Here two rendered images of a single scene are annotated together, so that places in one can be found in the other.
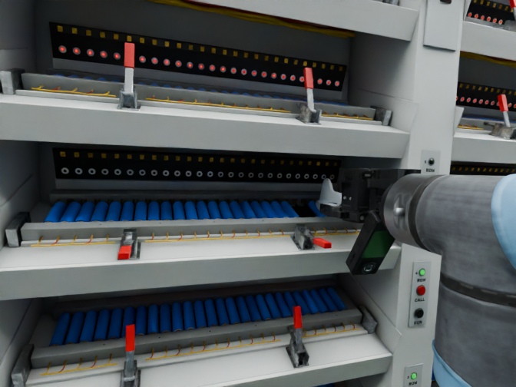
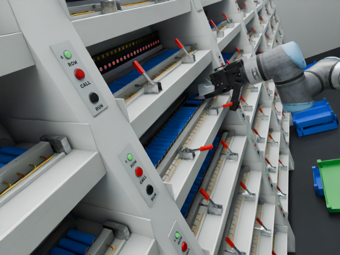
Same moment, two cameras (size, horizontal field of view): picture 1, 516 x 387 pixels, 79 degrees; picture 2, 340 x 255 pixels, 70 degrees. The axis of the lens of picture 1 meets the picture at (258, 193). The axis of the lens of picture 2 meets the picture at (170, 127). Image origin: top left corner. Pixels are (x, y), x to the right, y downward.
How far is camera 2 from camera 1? 0.57 m
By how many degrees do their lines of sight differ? 39
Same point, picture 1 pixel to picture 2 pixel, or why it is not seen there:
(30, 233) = not seen: hidden behind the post
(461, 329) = (294, 91)
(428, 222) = (268, 70)
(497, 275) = (295, 71)
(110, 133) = (162, 107)
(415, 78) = (202, 26)
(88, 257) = (184, 169)
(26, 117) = (143, 119)
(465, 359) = (298, 97)
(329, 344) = (232, 148)
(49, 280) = (186, 187)
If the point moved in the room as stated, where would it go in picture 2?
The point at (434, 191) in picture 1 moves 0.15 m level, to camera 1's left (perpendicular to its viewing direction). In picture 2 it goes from (264, 60) to (243, 81)
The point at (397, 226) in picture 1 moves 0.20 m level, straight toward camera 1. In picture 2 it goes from (255, 79) to (309, 76)
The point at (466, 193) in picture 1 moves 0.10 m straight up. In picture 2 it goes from (276, 55) to (265, 23)
